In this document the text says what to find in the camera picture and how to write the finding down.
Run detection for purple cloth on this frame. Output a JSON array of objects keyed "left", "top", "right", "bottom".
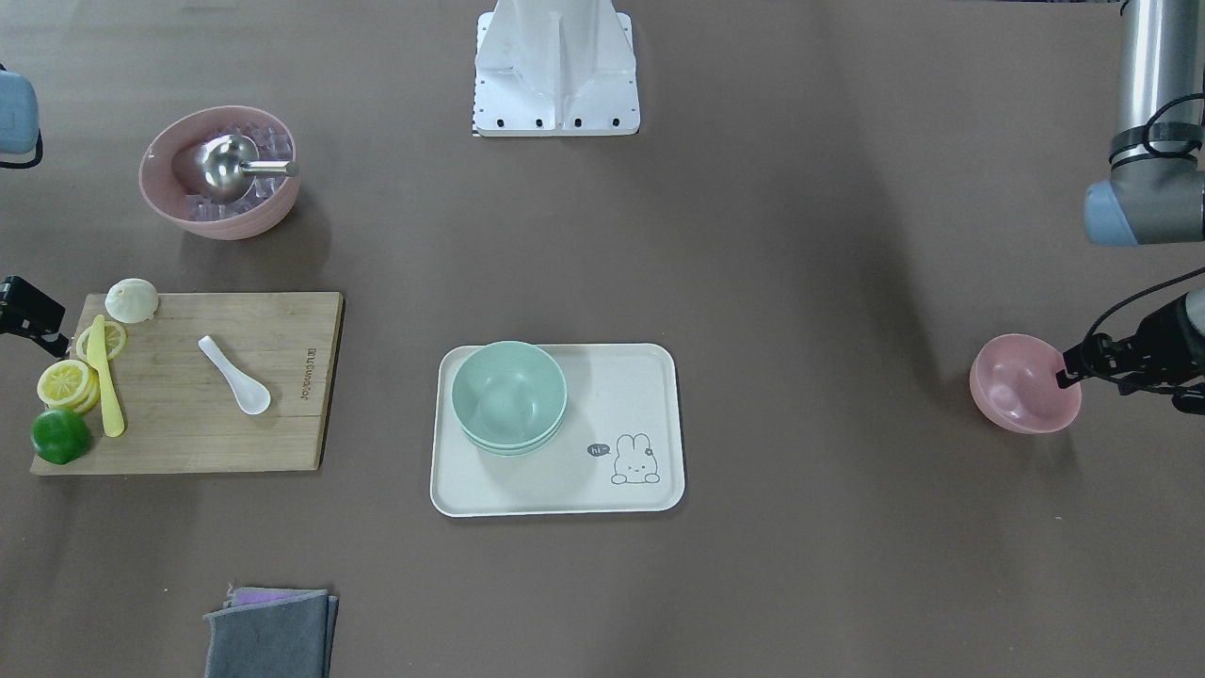
[{"left": 223, "top": 586, "right": 329, "bottom": 608}]

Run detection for cream rabbit serving tray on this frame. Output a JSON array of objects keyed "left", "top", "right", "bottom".
[{"left": 429, "top": 343, "right": 687, "bottom": 518}]

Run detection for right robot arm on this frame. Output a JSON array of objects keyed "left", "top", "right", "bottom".
[{"left": 1, "top": 65, "right": 45, "bottom": 170}]

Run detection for bamboo cutting board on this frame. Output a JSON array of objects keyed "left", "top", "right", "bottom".
[{"left": 30, "top": 291, "right": 345, "bottom": 476}]

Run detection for upper lemon slice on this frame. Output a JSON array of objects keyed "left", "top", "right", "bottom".
[{"left": 36, "top": 359, "right": 100, "bottom": 415}]

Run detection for top green bowl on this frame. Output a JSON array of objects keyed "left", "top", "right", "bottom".
[{"left": 451, "top": 342, "right": 569, "bottom": 444}]

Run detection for green bowl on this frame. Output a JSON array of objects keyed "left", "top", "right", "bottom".
[
  {"left": 451, "top": 342, "right": 569, "bottom": 444},
  {"left": 460, "top": 421, "right": 564, "bottom": 458}
]

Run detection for small pink bowl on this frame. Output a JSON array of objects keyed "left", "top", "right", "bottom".
[{"left": 968, "top": 334, "right": 1082, "bottom": 434}]

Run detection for lower green bowl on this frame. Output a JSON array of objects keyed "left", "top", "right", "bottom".
[{"left": 460, "top": 421, "right": 564, "bottom": 458}]

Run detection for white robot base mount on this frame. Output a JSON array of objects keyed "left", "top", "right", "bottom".
[{"left": 471, "top": 1, "right": 642, "bottom": 137}]

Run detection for metal ice scoop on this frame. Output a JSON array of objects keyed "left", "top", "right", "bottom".
[{"left": 184, "top": 134, "right": 298, "bottom": 204}]

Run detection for lemon slice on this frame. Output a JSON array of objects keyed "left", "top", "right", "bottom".
[
  {"left": 74, "top": 320, "right": 128, "bottom": 362},
  {"left": 36, "top": 359, "right": 100, "bottom": 415}
]

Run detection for white ceramic spoon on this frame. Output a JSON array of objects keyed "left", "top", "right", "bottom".
[{"left": 198, "top": 335, "right": 271, "bottom": 415}]

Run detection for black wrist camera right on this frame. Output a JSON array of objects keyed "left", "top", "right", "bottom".
[{"left": 1, "top": 275, "right": 72, "bottom": 359}]

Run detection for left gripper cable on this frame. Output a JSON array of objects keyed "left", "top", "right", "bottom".
[{"left": 1083, "top": 267, "right": 1205, "bottom": 378}]

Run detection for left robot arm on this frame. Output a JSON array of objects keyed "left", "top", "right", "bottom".
[{"left": 1057, "top": 1, "right": 1203, "bottom": 412}]

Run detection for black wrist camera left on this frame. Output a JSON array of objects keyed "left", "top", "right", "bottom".
[{"left": 1171, "top": 382, "right": 1205, "bottom": 415}]

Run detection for lower lemon slice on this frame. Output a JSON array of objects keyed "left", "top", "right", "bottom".
[{"left": 74, "top": 320, "right": 128, "bottom": 362}]

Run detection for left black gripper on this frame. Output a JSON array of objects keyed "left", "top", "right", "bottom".
[{"left": 1057, "top": 295, "right": 1204, "bottom": 389}]

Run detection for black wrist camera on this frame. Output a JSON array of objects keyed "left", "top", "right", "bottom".
[
  {"left": 1, "top": 275, "right": 72, "bottom": 359},
  {"left": 1171, "top": 382, "right": 1205, "bottom": 415}
]

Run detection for white steamed bun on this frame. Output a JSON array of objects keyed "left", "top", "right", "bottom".
[{"left": 104, "top": 278, "right": 159, "bottom": 325}]

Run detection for yellow plastic knife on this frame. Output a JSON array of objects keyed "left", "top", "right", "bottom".
[{"left": 87, "top": 316, "right": 127, "bottom": 438}]

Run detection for green lime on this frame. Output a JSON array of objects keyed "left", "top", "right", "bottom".
[{"left": 30, "top": 408, "right": 93, "bottom": 466}]

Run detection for clear ice cubes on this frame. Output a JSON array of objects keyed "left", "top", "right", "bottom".
[{"left": 174, "top": 120, "right": 294, "bottom": 222}]

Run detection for grey folded cloth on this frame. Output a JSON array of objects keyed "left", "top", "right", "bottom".
[{"left": 202, "top": 592, "right": 339, "bottom": 677}]

